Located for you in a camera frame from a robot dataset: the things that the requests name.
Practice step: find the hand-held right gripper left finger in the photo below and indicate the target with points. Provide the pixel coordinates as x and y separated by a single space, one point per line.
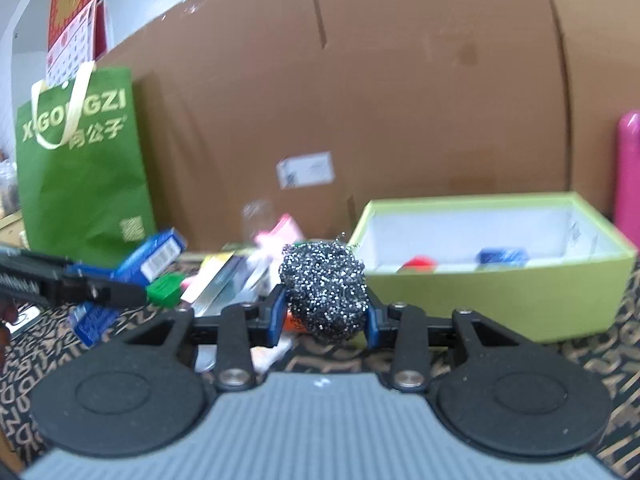
277 312

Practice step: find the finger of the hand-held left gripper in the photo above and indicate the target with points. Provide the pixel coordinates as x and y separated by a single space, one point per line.
115 294
92 271

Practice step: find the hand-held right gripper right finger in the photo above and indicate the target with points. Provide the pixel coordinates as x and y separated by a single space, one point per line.
372 327

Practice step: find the steel wool scrubber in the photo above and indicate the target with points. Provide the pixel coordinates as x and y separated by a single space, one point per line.
325 285

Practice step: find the blue and white carton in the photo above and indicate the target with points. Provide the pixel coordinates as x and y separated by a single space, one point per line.
155 252

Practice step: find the yellow box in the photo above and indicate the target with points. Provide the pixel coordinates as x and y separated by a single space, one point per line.
225 280

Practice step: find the lime green storage box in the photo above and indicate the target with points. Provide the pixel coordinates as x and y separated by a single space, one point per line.
475 300

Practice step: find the small blue carton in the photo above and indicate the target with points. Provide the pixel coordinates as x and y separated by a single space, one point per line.
92 322

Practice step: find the small green box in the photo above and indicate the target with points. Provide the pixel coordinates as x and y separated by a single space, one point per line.
164 290

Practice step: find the small red object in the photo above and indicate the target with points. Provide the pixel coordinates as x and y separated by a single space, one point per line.
417 263

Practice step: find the pink packet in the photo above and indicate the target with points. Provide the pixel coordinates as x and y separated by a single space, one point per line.
285 227

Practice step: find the green paper bag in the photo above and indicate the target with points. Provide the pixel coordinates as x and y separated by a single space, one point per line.
75 185

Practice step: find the clear plastic cup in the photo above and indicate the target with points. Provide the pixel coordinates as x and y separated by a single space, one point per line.
257 220

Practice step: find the white shipping label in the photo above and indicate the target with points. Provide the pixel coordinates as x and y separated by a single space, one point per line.
306 170

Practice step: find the small blue object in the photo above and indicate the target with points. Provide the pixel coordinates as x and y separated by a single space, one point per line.
502 257

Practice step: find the black patterned tablecloth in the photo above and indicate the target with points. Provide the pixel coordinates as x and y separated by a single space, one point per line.
590 360

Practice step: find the large brown cardboard box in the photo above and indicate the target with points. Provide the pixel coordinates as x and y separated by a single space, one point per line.
350 85

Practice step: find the pink bottle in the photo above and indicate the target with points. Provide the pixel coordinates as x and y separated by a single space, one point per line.
629 180

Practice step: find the red wall calendar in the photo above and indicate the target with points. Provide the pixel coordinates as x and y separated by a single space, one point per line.
70 10

